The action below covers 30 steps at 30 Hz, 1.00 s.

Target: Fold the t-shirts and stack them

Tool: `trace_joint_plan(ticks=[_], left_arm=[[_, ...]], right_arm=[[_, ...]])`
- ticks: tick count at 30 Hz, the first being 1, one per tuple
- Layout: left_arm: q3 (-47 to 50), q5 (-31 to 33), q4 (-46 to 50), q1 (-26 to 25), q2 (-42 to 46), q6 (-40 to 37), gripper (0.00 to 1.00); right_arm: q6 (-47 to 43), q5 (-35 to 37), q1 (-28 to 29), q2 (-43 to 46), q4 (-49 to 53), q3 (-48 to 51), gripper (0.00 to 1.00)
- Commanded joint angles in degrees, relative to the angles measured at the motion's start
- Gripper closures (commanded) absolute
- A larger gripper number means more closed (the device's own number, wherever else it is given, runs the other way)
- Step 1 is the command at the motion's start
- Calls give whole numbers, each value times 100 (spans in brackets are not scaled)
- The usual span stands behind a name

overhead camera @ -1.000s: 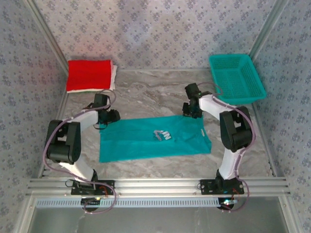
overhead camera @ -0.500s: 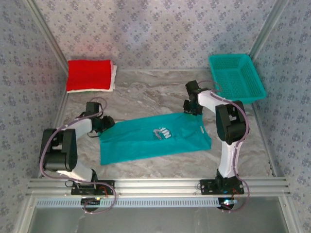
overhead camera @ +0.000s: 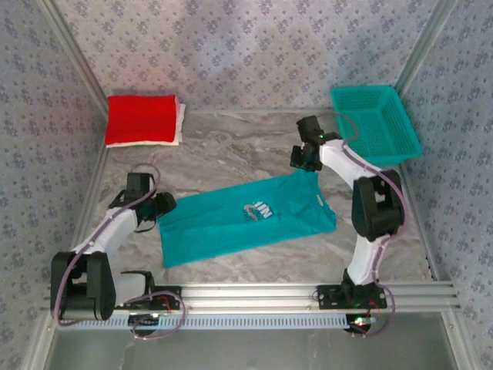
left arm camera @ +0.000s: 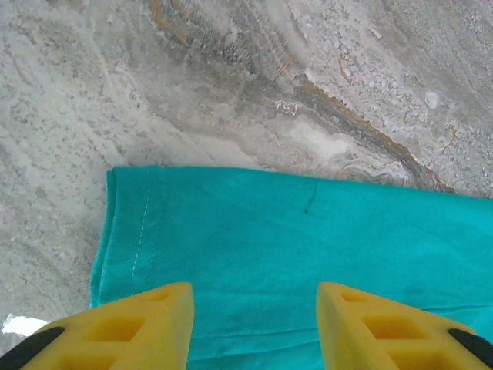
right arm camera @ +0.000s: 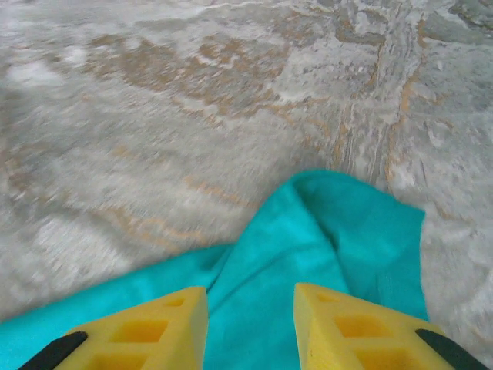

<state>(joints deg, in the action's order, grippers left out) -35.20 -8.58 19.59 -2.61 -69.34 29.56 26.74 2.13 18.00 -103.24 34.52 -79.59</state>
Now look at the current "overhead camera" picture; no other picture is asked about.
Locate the grey slotted cable duct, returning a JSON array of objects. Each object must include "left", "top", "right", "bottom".
[{"left": 57, "top": 313, "right": 350, "bottom": 331}]

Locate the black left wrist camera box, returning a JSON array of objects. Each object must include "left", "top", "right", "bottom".
[{"left": 126, "top": 173, "right": 154, "bottom": 193}]

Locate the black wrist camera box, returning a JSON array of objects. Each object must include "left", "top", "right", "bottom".
[
  {"left": 295, "top": 115, "right": 328, "bottom": 143},
  {"left": 126, "top": 173, "right": 154, "bottom": 193}
]

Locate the teal printed t-shirt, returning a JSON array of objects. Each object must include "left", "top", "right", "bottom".
[{"left": 159, "top": 171, "right": 337, "bottom": 269}]

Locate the teal plastic mesh basket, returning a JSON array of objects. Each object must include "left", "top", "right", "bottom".
[{"left": 330, "top": 85, "right": 423, "bottom": 166}]

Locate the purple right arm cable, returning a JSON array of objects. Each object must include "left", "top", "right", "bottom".
[{"left": 319, "top": 113, "right": 405, "bottom": 338}]

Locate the aluminium mounting rail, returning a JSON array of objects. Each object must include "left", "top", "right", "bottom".
[{"left": 42, "top": 283, "right": 461, "bottom": 314}]

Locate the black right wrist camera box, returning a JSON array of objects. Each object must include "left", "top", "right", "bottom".
[{"left": 295, "top": 115, "right": 328, "bottom": 143}]

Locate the aluminium frame post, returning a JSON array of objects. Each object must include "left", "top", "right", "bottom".
[
  {"left": 395, "top": 0, "right": 460, "bottom": 93},
  {"left": 38, "top": 0, "right": 109, "bottom": 115}
]

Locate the white folded t-shirt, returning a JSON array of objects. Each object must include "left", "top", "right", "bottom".
[{"left": 106, "top": 102, "right": 186, "bottom": 150}]

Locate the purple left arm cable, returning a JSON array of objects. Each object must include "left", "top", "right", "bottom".
[{"left": 51, "top": 163, "right": 186, "bottom": 341}]

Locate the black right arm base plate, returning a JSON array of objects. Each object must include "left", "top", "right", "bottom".
[{"left": 317, "top": 284, "right": 388, "bottom": 310}]

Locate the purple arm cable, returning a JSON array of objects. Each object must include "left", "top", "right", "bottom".
[
  {"left": 319, "top": 113, "right": 405, "bottom": 338},
  {"left": 51, "top": 163, "right": 186, "bottom": 341}
]

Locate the red folded t-shirt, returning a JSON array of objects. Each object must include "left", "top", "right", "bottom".
[{"left": 106, "top": 95, "right": 180, "bottom": 148}]

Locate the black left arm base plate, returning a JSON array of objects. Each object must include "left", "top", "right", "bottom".
[{"left": 112, "top": 284, "right": 183, "bottom": 311}]

